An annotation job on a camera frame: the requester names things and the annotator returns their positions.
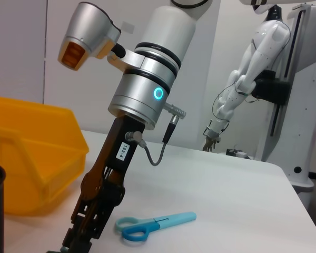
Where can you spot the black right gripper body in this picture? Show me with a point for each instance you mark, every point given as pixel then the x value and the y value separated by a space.
pixel 121 158

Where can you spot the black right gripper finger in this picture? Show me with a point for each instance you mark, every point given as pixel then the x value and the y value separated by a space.
pixel 76 226
pixel 105 216

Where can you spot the blue scissors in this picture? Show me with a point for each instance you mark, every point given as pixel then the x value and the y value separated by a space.
pixel 158 220

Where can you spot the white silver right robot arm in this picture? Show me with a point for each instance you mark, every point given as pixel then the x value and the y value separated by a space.
pixel 168 31

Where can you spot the yellow plastic bin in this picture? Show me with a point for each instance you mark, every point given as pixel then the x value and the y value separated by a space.
pixel 29 147

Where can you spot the small black white box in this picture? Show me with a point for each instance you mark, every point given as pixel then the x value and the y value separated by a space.
pixel 238 153

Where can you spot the white humanoid robot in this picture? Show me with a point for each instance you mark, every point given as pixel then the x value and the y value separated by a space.
pixel 266 44

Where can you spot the white wall socket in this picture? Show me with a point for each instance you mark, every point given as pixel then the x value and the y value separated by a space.
pixel 128 28

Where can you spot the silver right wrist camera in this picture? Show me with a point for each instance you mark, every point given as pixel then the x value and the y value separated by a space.
pixel 87 29

